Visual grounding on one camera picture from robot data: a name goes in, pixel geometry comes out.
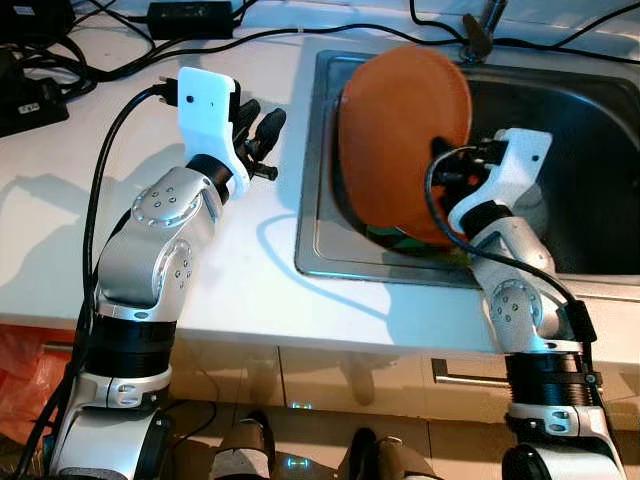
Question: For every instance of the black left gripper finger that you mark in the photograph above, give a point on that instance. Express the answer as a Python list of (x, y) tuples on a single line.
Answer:
[(271, 135), (247, 125)]

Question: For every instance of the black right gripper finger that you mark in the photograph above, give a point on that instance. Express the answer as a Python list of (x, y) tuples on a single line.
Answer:
[(443, 151)]

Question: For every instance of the orange plastic plate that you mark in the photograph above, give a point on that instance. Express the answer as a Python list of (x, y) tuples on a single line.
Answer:
[(400, 130)]

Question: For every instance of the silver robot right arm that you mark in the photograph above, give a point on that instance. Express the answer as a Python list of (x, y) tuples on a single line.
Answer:
[(510, 300)]

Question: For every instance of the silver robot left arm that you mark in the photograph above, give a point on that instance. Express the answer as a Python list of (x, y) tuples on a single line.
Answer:
[(150, 260)]

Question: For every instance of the white ribbed bowl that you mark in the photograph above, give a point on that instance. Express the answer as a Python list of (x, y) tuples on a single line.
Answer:
[(535, 210)]

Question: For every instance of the green plate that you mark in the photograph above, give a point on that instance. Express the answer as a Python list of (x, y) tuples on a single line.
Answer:
[(390, 238)]

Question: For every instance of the stainless steel sink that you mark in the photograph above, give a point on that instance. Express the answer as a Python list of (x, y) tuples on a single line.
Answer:
[(580, 130)]

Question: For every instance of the dark metal faucet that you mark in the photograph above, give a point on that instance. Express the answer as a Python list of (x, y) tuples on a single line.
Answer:
[(478, 40)]

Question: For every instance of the black power adapter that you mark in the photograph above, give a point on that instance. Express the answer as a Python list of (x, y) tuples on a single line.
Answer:
[(190, 18)]

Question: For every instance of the black labelled power brick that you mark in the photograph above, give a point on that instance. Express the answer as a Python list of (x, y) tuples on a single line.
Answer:
[(30, 105)]

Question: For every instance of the beige base cabinet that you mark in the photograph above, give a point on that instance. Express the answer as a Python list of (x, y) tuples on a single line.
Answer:
[(330, 380)]

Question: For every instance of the black electronics box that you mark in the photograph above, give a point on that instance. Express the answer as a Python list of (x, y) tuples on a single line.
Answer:
[(35, 15)]

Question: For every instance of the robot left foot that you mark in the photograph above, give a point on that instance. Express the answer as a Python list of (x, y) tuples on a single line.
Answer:
[(240, 450)]

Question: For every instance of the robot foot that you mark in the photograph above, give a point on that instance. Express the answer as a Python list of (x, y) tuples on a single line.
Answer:
[(390, 460), (240, 450)]

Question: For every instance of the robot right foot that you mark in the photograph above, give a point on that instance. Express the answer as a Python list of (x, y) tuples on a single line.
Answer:
[(390, 460)]

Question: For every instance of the red plastic bag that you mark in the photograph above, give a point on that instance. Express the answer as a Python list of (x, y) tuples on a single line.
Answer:
[(30, 380)]

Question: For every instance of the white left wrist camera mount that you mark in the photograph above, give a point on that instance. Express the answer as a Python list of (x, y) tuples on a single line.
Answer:
[(205, 120)]

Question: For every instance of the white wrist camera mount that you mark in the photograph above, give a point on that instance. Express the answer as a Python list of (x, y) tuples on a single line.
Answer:
[(205, 120), (515, 165)]

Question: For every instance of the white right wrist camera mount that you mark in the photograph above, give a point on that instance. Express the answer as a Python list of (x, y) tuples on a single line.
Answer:
[(515, 165)]

